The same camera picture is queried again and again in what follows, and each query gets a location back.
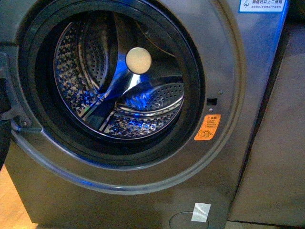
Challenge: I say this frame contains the white blue info sticker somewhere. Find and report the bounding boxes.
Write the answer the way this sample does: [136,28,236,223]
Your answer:
[239,0,286,13]

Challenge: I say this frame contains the white tape label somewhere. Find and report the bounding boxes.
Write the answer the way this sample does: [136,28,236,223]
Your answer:
[191,203,211,223]

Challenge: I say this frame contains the beige cabinet beside washer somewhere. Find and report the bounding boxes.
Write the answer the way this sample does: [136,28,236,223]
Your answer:
[229,25,305,227]

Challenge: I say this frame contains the grey front-load washing machine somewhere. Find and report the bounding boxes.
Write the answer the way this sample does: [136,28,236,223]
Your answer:
[0,0,289,229]

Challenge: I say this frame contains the orange warning sticker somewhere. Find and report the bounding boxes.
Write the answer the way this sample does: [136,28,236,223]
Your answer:
[194,114,221,141]

